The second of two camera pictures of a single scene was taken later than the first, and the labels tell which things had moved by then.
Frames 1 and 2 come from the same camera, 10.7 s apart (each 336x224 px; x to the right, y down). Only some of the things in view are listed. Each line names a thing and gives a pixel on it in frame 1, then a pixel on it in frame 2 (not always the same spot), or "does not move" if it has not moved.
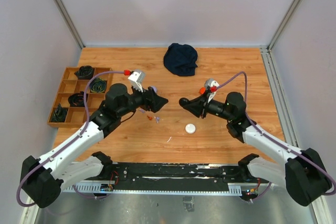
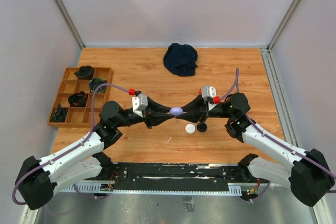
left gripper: (151, 101) to (150, 117)
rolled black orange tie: (76, 99) does not move
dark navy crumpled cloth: (180, 59) does not move
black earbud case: (183, 102) to (201, 127)
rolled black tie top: (84, 72) does not move
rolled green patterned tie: (97, 85) does not move
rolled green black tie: (59, 114) does not move
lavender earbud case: (155, 88) to (176, 111)
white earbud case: (190, 128) does not move
